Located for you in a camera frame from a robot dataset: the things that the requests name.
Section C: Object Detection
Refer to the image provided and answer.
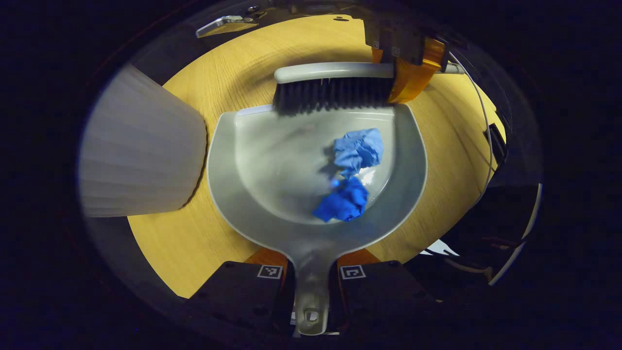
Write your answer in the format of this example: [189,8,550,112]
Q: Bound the light blue paper wad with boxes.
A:
[333,128,384,178]

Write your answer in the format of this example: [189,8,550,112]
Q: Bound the silver metal bracket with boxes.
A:
[196,15,258,38]

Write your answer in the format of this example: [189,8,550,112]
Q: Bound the grey plastic dustpan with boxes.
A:
[207,104,428,337]

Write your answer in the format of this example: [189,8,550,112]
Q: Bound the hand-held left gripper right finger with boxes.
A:
[328,248,438,336]

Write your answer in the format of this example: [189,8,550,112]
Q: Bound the small grey broom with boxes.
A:
[272,62,467,115]

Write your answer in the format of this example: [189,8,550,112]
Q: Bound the wooden desktop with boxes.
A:
[127,15,507,298]

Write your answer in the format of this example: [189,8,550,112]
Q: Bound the white plastic garbage bin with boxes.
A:
[78,63,207,218]

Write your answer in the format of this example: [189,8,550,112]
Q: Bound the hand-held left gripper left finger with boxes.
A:
[187,248,294,336]

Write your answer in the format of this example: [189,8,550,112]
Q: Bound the dark blue paper wad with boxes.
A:
[312,176,370,223]

